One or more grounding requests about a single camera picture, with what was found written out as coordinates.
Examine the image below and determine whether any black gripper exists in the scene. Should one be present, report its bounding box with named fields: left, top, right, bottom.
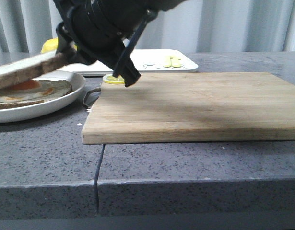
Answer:
left=54, top=0, right=182, bottom=87

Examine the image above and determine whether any bread slice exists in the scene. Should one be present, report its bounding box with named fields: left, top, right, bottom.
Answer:
left=0, top=80, right=72, bottom=110
left=0, top=47, right=76, bottom=89

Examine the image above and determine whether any white round plate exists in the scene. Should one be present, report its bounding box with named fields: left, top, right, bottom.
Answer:
left=0, top=70, right=86, bottom=124

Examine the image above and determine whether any white rectangular tray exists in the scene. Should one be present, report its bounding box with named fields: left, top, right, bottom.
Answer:
left=60, top=49, right=198, bottom=76

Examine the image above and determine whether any front yellow lemon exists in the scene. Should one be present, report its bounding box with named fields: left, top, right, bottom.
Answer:
left=40, top=37, right=59, bottom=53

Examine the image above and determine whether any grey curtain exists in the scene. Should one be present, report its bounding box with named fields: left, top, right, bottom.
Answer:
left=0, top=0, right=295, bottom=53

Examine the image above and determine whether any yellow lemon slice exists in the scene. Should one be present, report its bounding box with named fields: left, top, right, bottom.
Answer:
left=103, top=74, right=125, bottom=84

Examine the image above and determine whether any fried egg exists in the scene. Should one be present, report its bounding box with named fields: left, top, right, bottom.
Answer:
left=0, top=79, right=54, bottom=101

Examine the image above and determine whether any wooden cutting board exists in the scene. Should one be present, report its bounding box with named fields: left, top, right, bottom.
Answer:
left=82, top=72, right=295, bottom=144

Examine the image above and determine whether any metal cutting board handle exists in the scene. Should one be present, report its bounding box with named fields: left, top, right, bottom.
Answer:
left=82, top=87, right=101, bottom=109

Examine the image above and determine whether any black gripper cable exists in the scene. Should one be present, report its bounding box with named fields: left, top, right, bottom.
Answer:
left=112, top=9, right=159, bottom=78

